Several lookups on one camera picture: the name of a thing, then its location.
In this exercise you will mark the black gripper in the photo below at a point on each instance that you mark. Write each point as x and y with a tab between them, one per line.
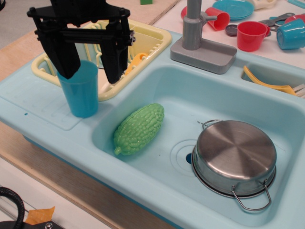
62	20

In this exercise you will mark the blue plastic cup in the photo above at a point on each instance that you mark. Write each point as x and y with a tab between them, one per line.
81	91

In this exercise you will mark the red cup behind faucet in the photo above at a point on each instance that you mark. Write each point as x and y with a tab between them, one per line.
183	12

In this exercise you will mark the red cup lying down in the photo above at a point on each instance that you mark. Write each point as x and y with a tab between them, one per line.
221	21

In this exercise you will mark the light blue toy sink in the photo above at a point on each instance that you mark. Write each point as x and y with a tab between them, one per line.
158	177

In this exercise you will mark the red cup far right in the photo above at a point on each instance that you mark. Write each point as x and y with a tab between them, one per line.
295	17

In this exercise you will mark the orange spatula in rack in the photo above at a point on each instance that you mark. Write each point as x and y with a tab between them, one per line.
135	62

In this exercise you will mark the pale yellow dish rack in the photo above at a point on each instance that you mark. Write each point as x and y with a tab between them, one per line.
149	39

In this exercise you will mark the green block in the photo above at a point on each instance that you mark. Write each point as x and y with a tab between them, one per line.
146	2

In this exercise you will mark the green toy bitter gourd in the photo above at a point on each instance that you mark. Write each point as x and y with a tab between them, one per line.
138	129

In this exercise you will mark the grey toy faucet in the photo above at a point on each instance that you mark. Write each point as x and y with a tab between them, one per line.
192	49

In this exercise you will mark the dark grey round lid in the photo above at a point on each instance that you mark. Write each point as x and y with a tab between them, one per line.
231	30

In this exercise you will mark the stacked blue plates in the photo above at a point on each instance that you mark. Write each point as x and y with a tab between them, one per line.
237	9

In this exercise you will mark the red mug upright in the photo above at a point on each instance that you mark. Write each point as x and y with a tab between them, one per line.
250	35

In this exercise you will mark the cream toy object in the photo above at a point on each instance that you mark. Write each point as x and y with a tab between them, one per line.
262	4

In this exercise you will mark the orange tape piece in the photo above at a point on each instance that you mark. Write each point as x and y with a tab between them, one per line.
38	216

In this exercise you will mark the stainless steel pot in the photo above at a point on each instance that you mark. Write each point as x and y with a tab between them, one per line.
235	159

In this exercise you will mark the grey toy utensil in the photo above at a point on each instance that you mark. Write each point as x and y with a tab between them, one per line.
274	22

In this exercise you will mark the black device with screw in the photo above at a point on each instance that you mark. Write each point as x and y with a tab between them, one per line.
45	225

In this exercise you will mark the yellow-orange plastic spoon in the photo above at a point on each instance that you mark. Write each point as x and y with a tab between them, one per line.
283	88

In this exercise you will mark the blue mug lying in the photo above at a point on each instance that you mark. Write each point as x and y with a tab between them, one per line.
291	35

